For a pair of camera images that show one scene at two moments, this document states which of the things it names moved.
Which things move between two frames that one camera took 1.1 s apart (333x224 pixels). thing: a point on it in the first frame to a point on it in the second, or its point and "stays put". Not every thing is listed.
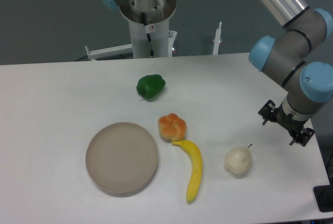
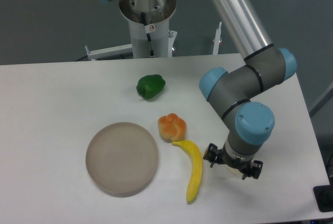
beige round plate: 122,159 stays put
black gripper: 280,116 to 247,168
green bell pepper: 149,86 stays put
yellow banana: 196,177 stays put
